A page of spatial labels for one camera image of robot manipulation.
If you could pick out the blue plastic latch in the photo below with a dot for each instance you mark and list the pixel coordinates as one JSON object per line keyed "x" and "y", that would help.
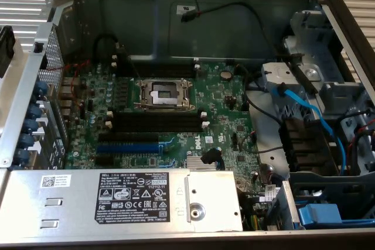
{"x": 319, "y": 215}

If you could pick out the round coin battery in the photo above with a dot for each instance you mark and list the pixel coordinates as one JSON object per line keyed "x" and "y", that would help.
{"x": 226, "y": 74}

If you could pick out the short black expansion slot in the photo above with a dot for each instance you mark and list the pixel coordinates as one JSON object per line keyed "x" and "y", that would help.
{"x": 105, "y": 160}

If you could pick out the black RAM slot white latches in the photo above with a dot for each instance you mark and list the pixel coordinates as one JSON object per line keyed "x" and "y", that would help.
{"x": 158, "y": 116}
{"x": 158, "y": 72}
{"x": 158, "y": 63}
{"x": 158, "y": 126}

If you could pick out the black computer part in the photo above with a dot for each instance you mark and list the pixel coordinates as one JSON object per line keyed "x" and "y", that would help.
{"x": 6, "y": 51}

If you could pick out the grey metal PC case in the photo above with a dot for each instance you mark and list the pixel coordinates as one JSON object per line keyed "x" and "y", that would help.
{"x": 132, "y": 27}

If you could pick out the black plug on motherboard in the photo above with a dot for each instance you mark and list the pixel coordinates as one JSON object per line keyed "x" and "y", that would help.
{"x": 211, "y": 156}

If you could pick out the metal CPU socket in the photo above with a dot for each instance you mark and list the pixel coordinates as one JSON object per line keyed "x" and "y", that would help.
{"x": 165, "y": 95}

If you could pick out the black ribbed plastic shroud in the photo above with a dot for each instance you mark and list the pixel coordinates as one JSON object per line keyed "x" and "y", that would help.
{"x": 307, "y": 144}

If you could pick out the blue expansion slot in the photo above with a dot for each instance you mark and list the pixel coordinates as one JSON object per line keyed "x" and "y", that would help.
{"x": 129, "y": 148}

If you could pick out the grey metal disk bay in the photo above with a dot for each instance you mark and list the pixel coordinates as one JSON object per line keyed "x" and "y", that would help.
{"x": 310, "y": 45}

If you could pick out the blue card retainer row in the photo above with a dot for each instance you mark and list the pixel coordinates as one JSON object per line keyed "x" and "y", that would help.
{"x": 33, "y": 112}

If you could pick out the long black expansion slot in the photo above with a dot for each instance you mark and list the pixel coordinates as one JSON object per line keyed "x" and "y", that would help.
{"x": 129, "y": 137}

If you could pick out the small black case clip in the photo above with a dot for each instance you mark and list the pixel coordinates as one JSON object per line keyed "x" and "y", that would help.
{"x": 38, "y": 47}

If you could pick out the silver chipset heatsink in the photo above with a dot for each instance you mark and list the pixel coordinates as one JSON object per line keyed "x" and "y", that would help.
{"x": 205, "y": 164}

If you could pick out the beige parts rack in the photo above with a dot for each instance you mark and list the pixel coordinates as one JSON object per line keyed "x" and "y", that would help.
{"x": 20, "y": 46}

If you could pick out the green motherboard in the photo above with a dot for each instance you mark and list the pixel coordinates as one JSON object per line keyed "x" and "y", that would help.
{"x": 216, "y": 109}

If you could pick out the silver power supply with label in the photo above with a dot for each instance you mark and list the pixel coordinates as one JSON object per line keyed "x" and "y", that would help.
{"x": 73, "y": 203}

